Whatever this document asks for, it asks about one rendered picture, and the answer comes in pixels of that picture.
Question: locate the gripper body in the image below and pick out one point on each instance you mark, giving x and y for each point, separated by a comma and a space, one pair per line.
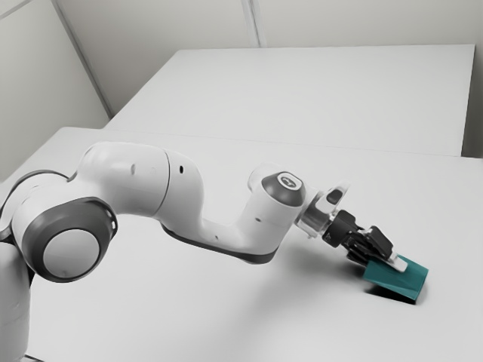
341, 229

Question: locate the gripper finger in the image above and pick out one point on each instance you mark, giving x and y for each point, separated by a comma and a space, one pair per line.
383, 245
356, 252

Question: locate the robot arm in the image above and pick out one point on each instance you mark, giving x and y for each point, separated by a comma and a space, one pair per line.
151, 188

